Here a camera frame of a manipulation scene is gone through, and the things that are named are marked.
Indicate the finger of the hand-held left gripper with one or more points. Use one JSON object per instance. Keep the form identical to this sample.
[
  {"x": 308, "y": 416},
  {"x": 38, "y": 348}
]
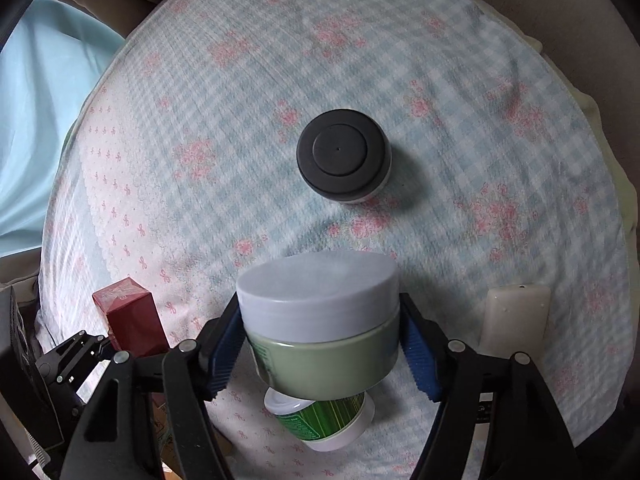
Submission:
[{"x": 75, "y": 360}]

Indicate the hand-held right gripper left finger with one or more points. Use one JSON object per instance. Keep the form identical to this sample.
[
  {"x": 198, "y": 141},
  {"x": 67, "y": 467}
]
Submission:
[{"x": 226, "y": 355}]

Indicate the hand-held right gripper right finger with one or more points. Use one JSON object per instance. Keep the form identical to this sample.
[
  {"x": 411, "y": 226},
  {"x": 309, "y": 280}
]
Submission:
[{"x": 419, "y": 360}]

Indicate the green jar with grey lid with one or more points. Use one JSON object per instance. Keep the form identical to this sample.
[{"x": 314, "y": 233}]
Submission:
[{"x": 320, "y": 320}]

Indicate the red box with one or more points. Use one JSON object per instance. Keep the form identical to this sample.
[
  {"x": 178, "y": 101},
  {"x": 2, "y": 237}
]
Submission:
[{"x": 132, "y": 322}]

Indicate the cardboard box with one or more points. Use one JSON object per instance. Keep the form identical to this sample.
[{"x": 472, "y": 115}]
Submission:
[{"x": 167, "y": 440}]

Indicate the white rectangular bottle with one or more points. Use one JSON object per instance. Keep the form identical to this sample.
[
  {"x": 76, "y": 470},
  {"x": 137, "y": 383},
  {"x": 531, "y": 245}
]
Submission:
[{"x": 515, "y": 317}]

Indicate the green striped white bottle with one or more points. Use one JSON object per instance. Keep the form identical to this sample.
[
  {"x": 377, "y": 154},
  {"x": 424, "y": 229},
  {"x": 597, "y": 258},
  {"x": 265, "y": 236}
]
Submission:
[{"x": 322, "y": 420}]

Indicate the black lidded jar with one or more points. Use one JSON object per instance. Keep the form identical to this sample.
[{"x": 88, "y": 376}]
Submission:
[{"x": 343, "y": 156}]

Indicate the light blue cloth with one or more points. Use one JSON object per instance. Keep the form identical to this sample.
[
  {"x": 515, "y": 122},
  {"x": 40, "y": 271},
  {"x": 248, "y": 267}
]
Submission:
[{"x": 45, "y": 110}]

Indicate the checked floral blanket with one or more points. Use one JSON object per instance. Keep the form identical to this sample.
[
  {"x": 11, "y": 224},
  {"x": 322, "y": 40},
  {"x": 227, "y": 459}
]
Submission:
[{"x": 350, "y": 85}]

